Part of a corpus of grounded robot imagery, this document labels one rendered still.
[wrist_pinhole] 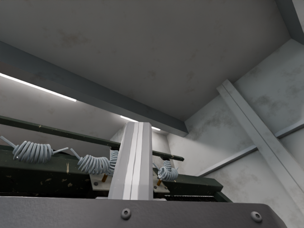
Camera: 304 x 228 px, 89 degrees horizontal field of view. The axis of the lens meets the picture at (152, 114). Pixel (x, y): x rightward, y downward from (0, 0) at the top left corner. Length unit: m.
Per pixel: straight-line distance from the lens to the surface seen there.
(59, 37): 2.82
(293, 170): 2.97
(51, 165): 0.75
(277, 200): 3.29
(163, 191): 0.87
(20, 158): 0.61
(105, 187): 0.71
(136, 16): 2.60
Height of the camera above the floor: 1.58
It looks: 40 degrees up
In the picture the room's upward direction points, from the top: 13 degrees counter-clockwise
